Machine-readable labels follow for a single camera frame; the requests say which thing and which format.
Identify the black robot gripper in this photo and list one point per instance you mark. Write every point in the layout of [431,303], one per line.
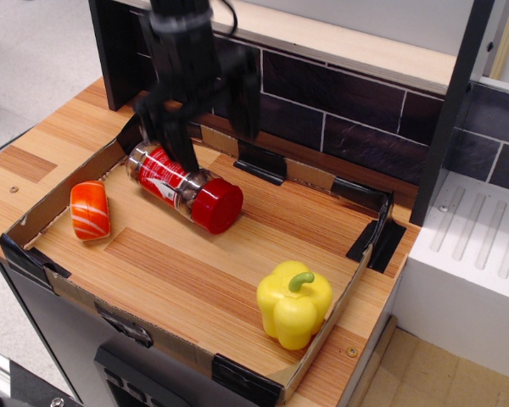
[194,76]

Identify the white dish drainer sink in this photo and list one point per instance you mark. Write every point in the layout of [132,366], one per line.
[454,289]

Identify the red-capped spice bottle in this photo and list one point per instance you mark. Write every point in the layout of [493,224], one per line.
[201,196]

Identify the black vertical post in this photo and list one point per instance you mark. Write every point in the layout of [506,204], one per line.
[433,175]

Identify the light wooden shelf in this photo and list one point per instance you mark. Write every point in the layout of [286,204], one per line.
[383,58]

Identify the salmon sushi toy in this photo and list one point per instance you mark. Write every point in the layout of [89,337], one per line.
[89,211]

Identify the black left shelf post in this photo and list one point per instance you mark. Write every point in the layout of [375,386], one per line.
[126,66]

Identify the yellow bell pepper toy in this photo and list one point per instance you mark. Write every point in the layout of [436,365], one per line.
[293,301]

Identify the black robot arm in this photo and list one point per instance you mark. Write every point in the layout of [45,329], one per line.
[196,11]

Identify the right brass countertop screw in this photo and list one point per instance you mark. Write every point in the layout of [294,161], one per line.
[352,352]

